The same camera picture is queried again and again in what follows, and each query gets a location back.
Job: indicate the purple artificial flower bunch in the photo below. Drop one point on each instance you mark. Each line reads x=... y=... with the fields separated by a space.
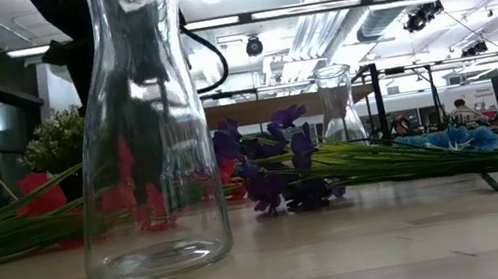
x=262 y=188

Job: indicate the clear glass vase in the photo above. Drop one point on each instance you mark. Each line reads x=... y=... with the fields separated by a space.
x=162 y=255
x=339 y=109

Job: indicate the blue artificial flower bunch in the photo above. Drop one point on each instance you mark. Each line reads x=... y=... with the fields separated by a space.
x=456 y=137

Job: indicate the red artificial flower bunch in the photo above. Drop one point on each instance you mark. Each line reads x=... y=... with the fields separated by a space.
x=42 y=194

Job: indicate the wooden shelf with black legs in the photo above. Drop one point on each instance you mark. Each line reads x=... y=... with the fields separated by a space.
x=264 y=109

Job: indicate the person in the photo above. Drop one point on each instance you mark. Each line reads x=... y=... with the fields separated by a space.
x=463 y=112
x=401 y=126

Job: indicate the potted green white-flowered plant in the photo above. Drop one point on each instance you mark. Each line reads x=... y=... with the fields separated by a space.
x=54 y=141

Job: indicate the black ceiling light cluster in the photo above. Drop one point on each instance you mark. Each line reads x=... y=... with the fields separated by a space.
x=422 y=15

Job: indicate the black ceiling camera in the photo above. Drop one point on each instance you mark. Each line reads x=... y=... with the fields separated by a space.
x=254 y=46

